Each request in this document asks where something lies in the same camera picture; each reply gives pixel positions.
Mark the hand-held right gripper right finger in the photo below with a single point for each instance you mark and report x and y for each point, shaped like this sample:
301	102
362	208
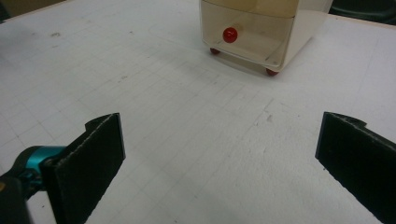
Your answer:
361	161

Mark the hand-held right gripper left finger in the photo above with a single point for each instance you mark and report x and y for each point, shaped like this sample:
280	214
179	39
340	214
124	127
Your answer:
84	168

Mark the cream plastic drawer cabinet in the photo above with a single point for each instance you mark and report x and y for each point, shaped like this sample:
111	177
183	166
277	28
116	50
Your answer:
299	37

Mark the translucent drawer with red knob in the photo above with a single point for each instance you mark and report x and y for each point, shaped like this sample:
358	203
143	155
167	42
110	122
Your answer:
249	37

